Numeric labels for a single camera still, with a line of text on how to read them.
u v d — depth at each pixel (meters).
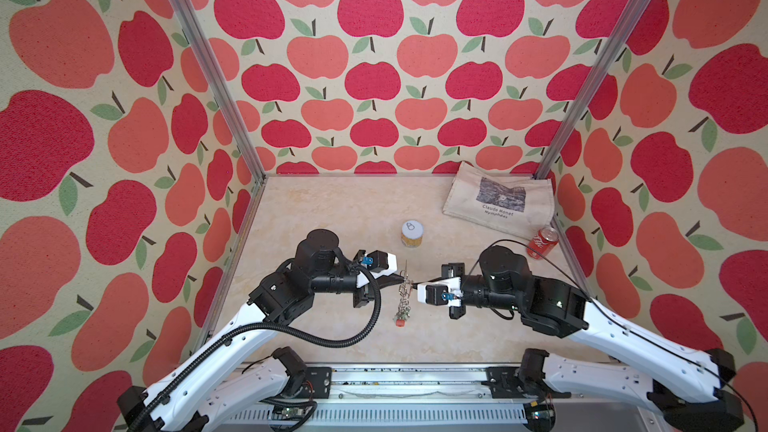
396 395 0.73
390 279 0.59
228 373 0.44
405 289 0.59
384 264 0.51
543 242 0.91
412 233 0.98
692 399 0.40
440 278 0.54
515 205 1.01
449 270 0.54
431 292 0.49
